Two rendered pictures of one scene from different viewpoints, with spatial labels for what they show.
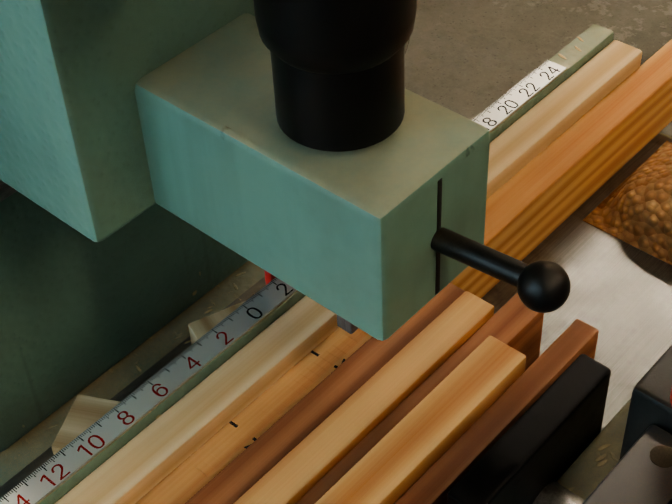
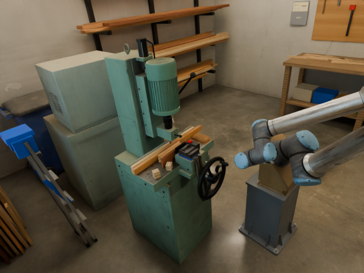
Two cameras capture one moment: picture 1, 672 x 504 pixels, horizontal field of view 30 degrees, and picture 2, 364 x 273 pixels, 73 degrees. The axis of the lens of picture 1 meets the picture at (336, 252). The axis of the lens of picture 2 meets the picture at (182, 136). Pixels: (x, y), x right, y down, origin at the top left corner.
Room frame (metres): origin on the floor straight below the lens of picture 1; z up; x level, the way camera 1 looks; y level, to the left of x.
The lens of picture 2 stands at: (-1.02, -0.09, 1.83)
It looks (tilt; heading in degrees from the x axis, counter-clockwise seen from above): 30 degrees down; 0
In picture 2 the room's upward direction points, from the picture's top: 6 degrees counter-clockwise
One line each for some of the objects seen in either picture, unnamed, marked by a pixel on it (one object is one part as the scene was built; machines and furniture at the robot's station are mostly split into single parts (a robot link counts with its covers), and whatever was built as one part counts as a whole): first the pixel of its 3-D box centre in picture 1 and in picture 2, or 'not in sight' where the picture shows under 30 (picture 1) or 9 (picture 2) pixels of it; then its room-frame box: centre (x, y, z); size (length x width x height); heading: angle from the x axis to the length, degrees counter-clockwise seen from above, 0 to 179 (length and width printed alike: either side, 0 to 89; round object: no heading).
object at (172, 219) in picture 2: not in sight; (167, 199); (0.48, 0.08, 0.36); 0.58 x 0.45 x 0.71; 46
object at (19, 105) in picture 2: not in sight; (46, 135); (1.61, 1.54, 0.48); 0.64 x 0.54 x 0.97; 134
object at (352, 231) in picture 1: (312, 178); (167, 132); (0.41, 0.01, 1.03); 0.14 x 0.07 x 0.09; 46
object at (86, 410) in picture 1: (106, 449); not in sight; (0.43, 0.13, 0.82); 0.04 x 0.04 x 0.04; 74
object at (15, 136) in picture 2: not in sight; (55, 194); (0.42, 0.92, 0.58); 0.27 x 0.25 x 1.16; 134
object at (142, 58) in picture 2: not in sight; (143, 53); (0.49, 0.10, 1.54); 0.08 x 0.08 x 0.17; 46
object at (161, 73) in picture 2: not in sight; (163, 86); (0.40, 0.00, 1.35); 0.18 x 0.18 x 0.31
